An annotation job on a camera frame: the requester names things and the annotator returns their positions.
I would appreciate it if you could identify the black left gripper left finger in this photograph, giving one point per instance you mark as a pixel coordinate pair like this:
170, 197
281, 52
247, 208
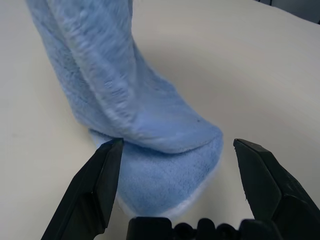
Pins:
95, 190

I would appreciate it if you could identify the light blue towel white trim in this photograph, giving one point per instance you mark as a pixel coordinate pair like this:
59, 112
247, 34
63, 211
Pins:
120, 87

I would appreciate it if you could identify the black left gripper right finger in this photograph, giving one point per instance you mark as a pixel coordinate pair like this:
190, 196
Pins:
275, 190

